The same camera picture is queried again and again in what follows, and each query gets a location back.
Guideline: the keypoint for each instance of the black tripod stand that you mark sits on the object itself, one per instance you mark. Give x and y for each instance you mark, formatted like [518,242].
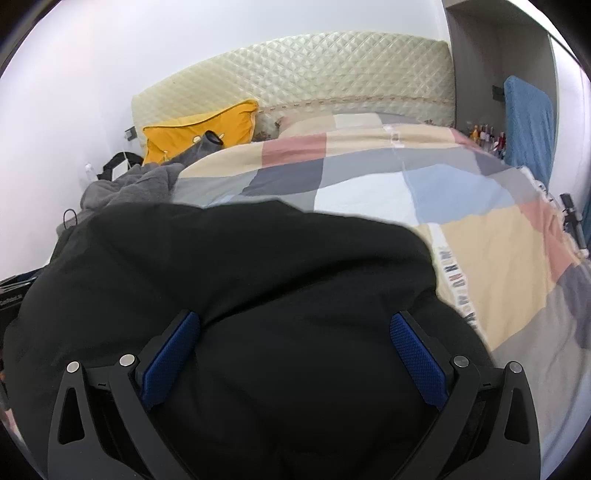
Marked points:
[571,217]

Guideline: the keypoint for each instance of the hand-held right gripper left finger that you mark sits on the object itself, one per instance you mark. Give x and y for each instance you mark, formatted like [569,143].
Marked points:
[168,360]

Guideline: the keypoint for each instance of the black bag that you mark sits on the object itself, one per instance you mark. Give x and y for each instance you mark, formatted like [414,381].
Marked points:
[134,159]

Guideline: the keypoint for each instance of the yellow pillow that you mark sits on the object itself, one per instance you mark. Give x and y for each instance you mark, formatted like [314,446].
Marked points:
[184,134]

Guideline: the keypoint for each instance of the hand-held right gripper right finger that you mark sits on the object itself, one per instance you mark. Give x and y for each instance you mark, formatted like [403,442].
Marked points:
[418,360]

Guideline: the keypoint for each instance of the patchwork checked blanket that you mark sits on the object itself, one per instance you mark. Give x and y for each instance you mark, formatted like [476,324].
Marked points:
[485,240]

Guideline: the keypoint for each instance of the black wall socket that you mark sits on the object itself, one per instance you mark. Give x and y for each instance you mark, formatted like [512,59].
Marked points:
[130,134]

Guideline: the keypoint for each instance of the black puffer jacket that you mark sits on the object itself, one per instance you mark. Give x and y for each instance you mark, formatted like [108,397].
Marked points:
[277,277]

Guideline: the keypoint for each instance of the row of small bottles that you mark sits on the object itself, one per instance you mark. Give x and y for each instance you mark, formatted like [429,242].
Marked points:
[485,136]

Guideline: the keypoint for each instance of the cream quilted headboard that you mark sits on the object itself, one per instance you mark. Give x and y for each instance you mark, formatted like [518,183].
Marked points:
[323,69]

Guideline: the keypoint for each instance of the blue towel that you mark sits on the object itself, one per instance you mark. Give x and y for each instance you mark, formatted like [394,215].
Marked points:
[526,129]

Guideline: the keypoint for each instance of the grey fleece garment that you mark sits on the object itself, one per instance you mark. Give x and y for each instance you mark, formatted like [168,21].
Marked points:
[134,184]

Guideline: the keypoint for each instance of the pink checked pillow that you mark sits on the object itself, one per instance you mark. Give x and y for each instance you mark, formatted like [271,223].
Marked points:
[300,123]

